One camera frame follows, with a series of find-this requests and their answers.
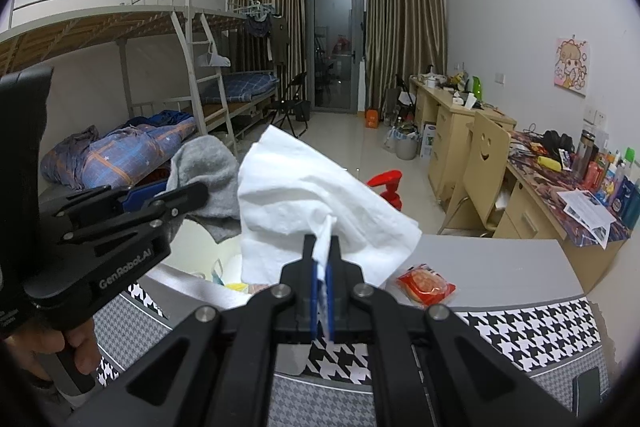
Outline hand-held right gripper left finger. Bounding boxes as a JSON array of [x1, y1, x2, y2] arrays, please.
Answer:
[[65, 235, 317, 427]]

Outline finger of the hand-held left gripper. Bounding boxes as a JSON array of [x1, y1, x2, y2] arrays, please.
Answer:
[[37, 181, 171, 228], [55, 183, 210, 258]]

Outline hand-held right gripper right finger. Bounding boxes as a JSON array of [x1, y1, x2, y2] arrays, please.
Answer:
[[327, 238, 586, 427]]

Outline grey sock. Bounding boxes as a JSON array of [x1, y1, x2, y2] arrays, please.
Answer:
[[165, 137, 241, 244]]

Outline white foam box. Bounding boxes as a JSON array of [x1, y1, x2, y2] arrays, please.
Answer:
[[145, 219, 301, 323]]

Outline white cloth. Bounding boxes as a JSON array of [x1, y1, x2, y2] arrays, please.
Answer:
[[236, 125, 422, 290]]

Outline person's left hand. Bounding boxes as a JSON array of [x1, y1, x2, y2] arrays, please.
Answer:
[[0, 321, 103, 390]]

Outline blue star-print quilt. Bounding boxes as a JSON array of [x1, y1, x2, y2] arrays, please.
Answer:
[[40, 109, 198, 192]]

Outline grey houndstooth tablecloth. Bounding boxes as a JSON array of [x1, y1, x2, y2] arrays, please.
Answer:
[[92, 234, 613, 427]]

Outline red snack packet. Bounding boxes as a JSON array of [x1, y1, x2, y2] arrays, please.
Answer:
[[396, 263, 457, 309]]

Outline black smartphone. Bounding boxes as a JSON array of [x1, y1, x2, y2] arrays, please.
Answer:
[[572, 364, 603, 418]]

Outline blue plaid mattress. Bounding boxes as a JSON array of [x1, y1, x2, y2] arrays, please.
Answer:
[[220, 73, 280, 104]]

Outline black folding chair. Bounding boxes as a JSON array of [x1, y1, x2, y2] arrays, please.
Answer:
[[382, 74, 416, 125], [270, 72, 309, 138]]

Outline wooden desk with patterned cover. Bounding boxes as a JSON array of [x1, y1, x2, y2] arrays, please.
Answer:
[[505, 129, 633, 293]]

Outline metal bunk bed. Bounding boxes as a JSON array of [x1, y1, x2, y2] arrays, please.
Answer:
[[0, 0, 281, 188]]

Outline hanging dark clothes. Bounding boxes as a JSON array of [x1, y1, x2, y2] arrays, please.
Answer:
[[245, 14, 291, 65]]

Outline white lotion pump bottle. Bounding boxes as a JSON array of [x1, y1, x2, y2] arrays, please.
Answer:
[[366, 170, 404, 210]]

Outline wooden chair with cut-out face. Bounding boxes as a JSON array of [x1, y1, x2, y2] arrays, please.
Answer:
[[440, 109, 512, 238]]

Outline printed paper sheets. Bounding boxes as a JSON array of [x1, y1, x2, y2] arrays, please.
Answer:
[[555, 188, 617, 250]]

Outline plain wooden desk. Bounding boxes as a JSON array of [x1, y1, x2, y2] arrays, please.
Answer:
[[409, 76, 517, 202]]

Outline grey bucket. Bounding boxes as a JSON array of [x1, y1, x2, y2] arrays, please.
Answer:
[[384, 127, 421, 161]]

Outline white carton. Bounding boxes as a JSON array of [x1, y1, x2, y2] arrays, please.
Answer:
[[420, 122, 437, 158]]

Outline glass balcony door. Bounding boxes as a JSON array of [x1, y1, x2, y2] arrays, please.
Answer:
[[303, 0, 369, 114]]

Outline row of toiletry bottles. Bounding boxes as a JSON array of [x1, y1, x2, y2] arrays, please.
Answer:
[[572, 129, 640, 228]]

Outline cartoon wall poster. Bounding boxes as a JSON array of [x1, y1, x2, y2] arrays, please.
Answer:
[[552, 38, 591, 98]]

